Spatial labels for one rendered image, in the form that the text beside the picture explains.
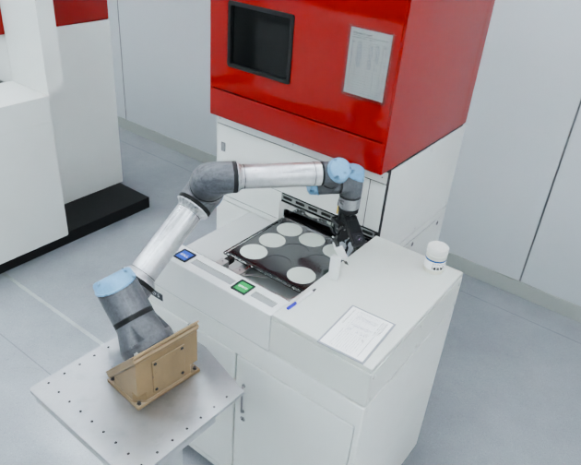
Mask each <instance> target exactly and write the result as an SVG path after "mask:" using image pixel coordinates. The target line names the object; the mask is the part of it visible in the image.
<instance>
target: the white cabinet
mask: <svg viewBox="0 0 581 465"><path fill-rule="evenodd" d="M148 299H149V301H150V303H151V305H152V307H153V309H154V310H155V312H156V314H157V315H159V316H160V317H161V318H162V319H163V320H164V321H165V322H166V323H167V324H168V325H169V326H170V327H171V328H172V330H173V331H176V332H177V331H178V330H180V329H182V328H185V327H187V326H188V325H187V324H188V323H190V322H191V323H194V322H196V321H197V320H199V322H198V323H197V324H198V325H199V328H198V330H197V341H198V342H199V343H201V344H202V345H204V346H205V347H207V349H208V350H209V351H210V352H211V353H212V355H213V356H214V357H215V358H216V359H217V360H218V362H219V363H220V364H221V365H222V366H223V367H224V369H225V370H226V371H227V372H228V373H229V374H230V376H231V377H232V378H233V379H234V380H235V381H236V383H237V384H238V385H239V386H240V387H241V388H242V390H243V391H244V394H243V395H242V396H241V397H240V398H238V399H237V400H236V401H235V402H233V404H232V405H231V406H229V407H228V408H227V409H226V410H225V411H223V412H222V413H221V414H219V415H218V416H217V417H216V422H214V423H213V424H212V425H211V426H210V427H209V428H208V429H207V430H206V431H205V432H203V433H202V434H201V435H199V436H198V437H197V438H196V439H195V440H193V441H192V442H191V443H190V444H189V446H190V447H191V448H193V449H194V450H195V451H197V452H198V453H199V454H201V455H202V456H203V457H205V458H206V459H208V460H209V461H210V462H212V463H213V464H214V465H401V464H402V463H403V461H404V460H405V459H406V457H407V456H408V455H409V453H410V451H411V450H412V449H413V448H414V447H415V445H416V444H417V440H418V437H419V433H420V430H421V424H422V421H423V417H424V413H425V411H426V407H427V403H428V400H429V397H430V394H431V390H432V386H433V381H434V378H435V374H436V370H437V367H438V364H439V361H440V357H441V353H442V350H443V347H444V344H445V337H446V334H447V330H448V328H449V324H450V320H451V317H452V314H453V311H454V306H453V308H452V309H451V310H450V311H449V312H448V313H447V314H446V316H445V317H444V318H443V319H442V320H441V321H440V323H439V324H438V325H437V326H436V327H435V328H434V329H433V331H432V332H431V333H430V334H429V335H428V336H427V337H426V339H425V340H424V341H423V342H422V343H421V344H420V346H419V347H418V348H417V349H416V350H415V351H414V352H413V354H412V355H411V356H410V357H409V358H408V359H407V361H406V362H405V363H403V364H402V365H401V366H400V368H399V369H398V370H397V371H396V372H395V373H394V375H393V376H392V377H391V378H390V379H389V380H388V381H387V383H386V384H385V385H384V386H383V387H382V388H381V389H380V391H379V392H378V393H377V394H376V395H375V396H374V397H373V399H372V400H371V401H370V402H369V403H368V404H367V406H366V407H363V406H362V405H360V404H359V403H357V402H355V401H354V400H352V399H350V398H348V397H346V396H345V395H343V394H341V393H340V392H338V391H336V390H335V389H333V388H332V387H330V386H328V385H326V384H325V383H323V382H321V381H320V380H318V379H316V378H315V377H313V376H311V375H309V374H307V373H306V372H304V371H303V370H302V369H300V368H298V367H296V366H295V365H293V364H291V363H289V362H287V361H286V360H284V359H282V358H281V357H279V356H277V355H276V354H275V353H273V352H271V351H269V352H267V351H265V350H264V349H262V348H260V347H259V346H257V345H255V344H254V343H252V342H251V341H250V340H247V339H246V338H244V337H242V336H241V335H239V334H237V333H236V332H234V331H232V330H231V329H229V328H227V327H225V326H223V325H222V324H221V323H219V322H218V321H216V320H214V319H213V318H211V317H209V316H207V315H205V314H204V313H202V312H200V311H199V310H197V309H195V308H194V307H193V306H191V305H189V304H187V303H185V302H184V301H182V300H180V299H179V298H177V297H175V296H174V295H172V294H170V293H169V292H166V291H165V290H163V289H162V288H161V287H159V286H157V285H156V284H155V290H154V292H153V293H152V294H151V295H150V296H149V298H148Z"/></svg>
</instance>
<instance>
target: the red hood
mask: <svg viewBox="0 0 581 465"><path fill-rule="evenodd" d="M494 3H495V0H210V113H213V114H215V115H217V116H220V117H223V118H225V119H228V120H231V121H233V122H235V123H238V124H241V125H245V126H248V127H251V128H253V129H255V130H258V131H261V132H263V133H266V134H269V135H271V136H273V137H278V138H281V139H283V140H286V141H289V142H290V143H293V144H296V145H299V146H301V147H304V148H307V149H310V150H313V151H316V152H319V153H321V154H324V155H327V156H329V157H331V158H334V159H335V158H343V159H345V160H347V161H348V162H349V163H356V164H359V165H361V166H362V168H363V169H364V170H367V171H369V172H372V173H377V174H379V175H382V174H383V173H386V172H387V171H389V170H391V169H392V168H394V167H395V166H397V165H399V164H400V163H401V162H403V161H405V160H406V159H408V158H409V157H411V156H413V155H414V154H416V153H418V152H419V151H421V150H422V149H425V148H426V147H428V146H429V145H431V144H432V143H433V142H435V141H436V140H438V139H440V138H441V137H444V136H445V135H447V134H448V133H450V132H452V131H453V130H455V129H456V128H458V127H460V126H461V125H463V124H465V123H466V121H467V117H468V110H469V106H470V103H471V98H472V94H473V90H474V87H475V83H476V79H477V75H478V71H479V67H480V60H481V57H482V53H483V48H484V44H485V41H486V37H487V33H488V29H489V26H490V21H491V17H492V11H493V7H494Z"/></svg>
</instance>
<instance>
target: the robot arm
mask: <svg viewBox="0 0 581 465"><path fill-rule="evenodd" d="M363 182H364V169H363V168H362V166H361V165H359V164H356V163H349V162H348V161H347V160H345V159H343V158H335V159H332V160H331V161H310V162H283V163H254V164H240V163H239V162H238V161H212V162H206V163H203V164H201V165H199V166H197V167H196V168H195V169H194V170H193V172H192V174H191V176H190V181H189V182H188V183H187V185H186V186H185V187H184V189H183V190H182V192H181V193H180V194H179V196H178V197H177V199H178V205H177V206H176V207H175V209H174V210H173V211H172V213H171V214H170V215H169V217H168V218H167V219H166V221H165V222H164V223H163V224H162V225H161V226H160V228H159V229H158V230H157V232H156V233H155V234H154V236H153V237H152V238H151V240H150V241H149V242H148V244H147V245H146V246H145V248H144V249H143V250H142V252H141V253H140V254H139V256H138V257H137V258H136V260H135V261H134V262H133V264H132V265H131V266H127V267H123V268H122V269H120V270H118V271H116V272H114V273H113V274H112V275H110V276H108V277H106V278H104V279H102V280H99V281H97V282H95V283H94V284H93V290H94V292H95V295H96V296H97V297H98V299H99V301H100V303H101V305H102V307H103V309H104V311H105V313H106V315H107V316H108V317H109V319H110V321H111V323H112V325H113V327H114V329H115V331H116V333H117V337H118V342H119V347H120V353H121V356H122V358H123V360H124V361H126V360H128V359H130V358H132V357H134V354H135V353H136V352H137V353H141V352H142V351H144V350H146V349H148V348H150V347H151V346H153V345H155V344H157V343H158V342H160V341H162V340H165V339H166V338H168V337H170V336H171V335H172V334H174V332H173V331H172V328H171V327H170V326H169V325H168V324H167V323H166V322H165V321H164V320H163V319H162V318H161V317H160V316H159V315H157V314H156V312H155V310H154V309H153V307H152V305H151V303H150V301H149V299H148V298H149V296H150V295H151V294H152V293H153V292H154V290H155V284H154V282H155V280H156V279H157V277H158V276H159V275H160V274H161V272H162V271H163V270H164V268H165V267H166V266H167V264H168V263H169V262H170V260H171V259H172V257H173V256H174V255H175V253H176V252H177V251H178V249H179V248H180V247H181V245H182V244H183V243H184V241H185V240H186V238H187V237H188V236H189V234H190V233H191V232H192V230H193V229H194V228H195V227H196V225H197V224H198V223H199V221H201V220H206V219H207V218H208V217H209V215H210V214H211V213H212V211H213V210H214V209H215V208H216V207H217V206H218V205H219V204H220V202H221V201H222V199H223V197H224V195H227V194H231V193H239V192H240V190H242V189H256V188H276V187H296V186H306V188H307V192H308V193H309V194H310V195H332V194H339V200H338V215H336V216H334V217H331V224H330V230H331V231H332V233H333V234H335V235H336V239H337V241H338V244H339V246H343V248H344V249H345V252H346V254H347V256H349V255H350V253H351V252H352V250H353V249H354V248H355V247H358V246H363V245H364V244H365V243H366V241H365V238H364V236H363V233H362V229H361V226H360V224H359V221H358V219H357V216H356V214H357V213H358V212H359V208H360V204H361V199H362V186H363ZM334 218H335V219H334ZM332 221H333V222H334V223H333V228H332V227H331V226H332Z"/></svg>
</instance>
